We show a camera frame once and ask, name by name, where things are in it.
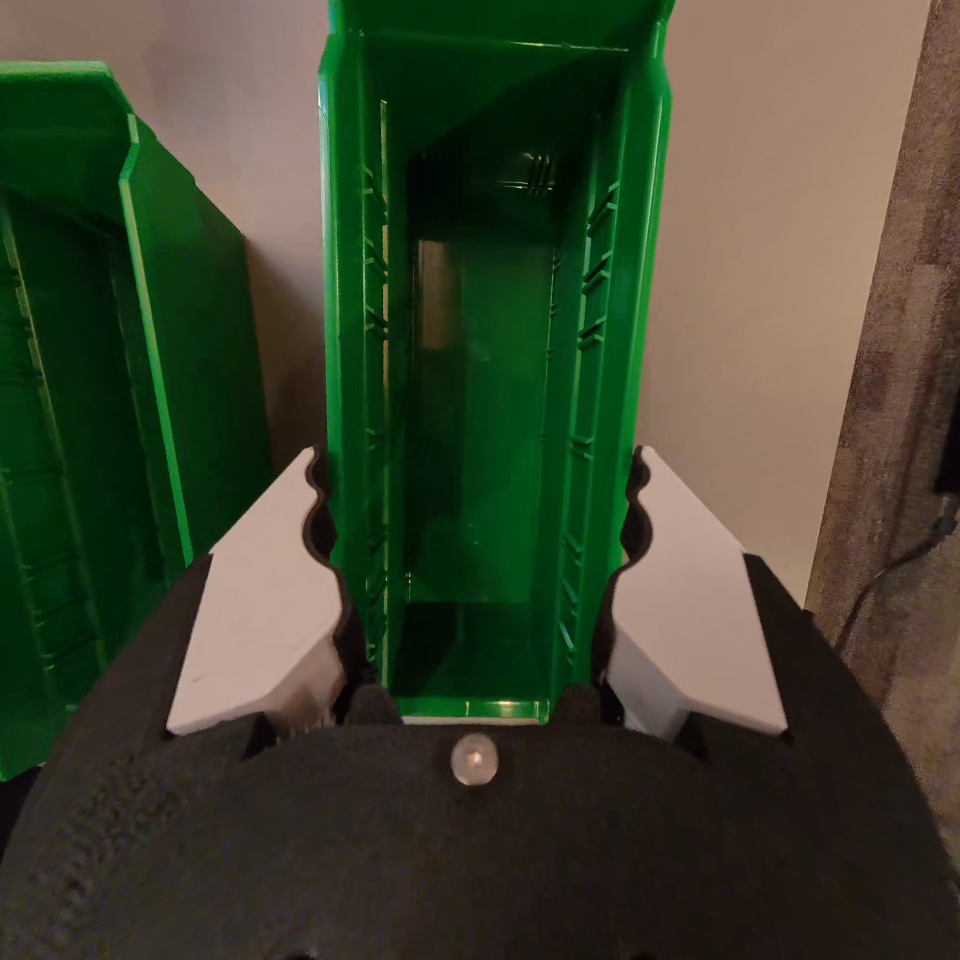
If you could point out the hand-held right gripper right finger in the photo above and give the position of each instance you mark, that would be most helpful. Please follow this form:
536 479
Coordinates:
694 622

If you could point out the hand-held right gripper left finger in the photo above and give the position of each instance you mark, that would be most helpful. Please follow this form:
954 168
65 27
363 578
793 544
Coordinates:
255 630

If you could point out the green plastic bin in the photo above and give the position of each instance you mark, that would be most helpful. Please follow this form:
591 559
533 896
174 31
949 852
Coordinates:
75 375
487 412

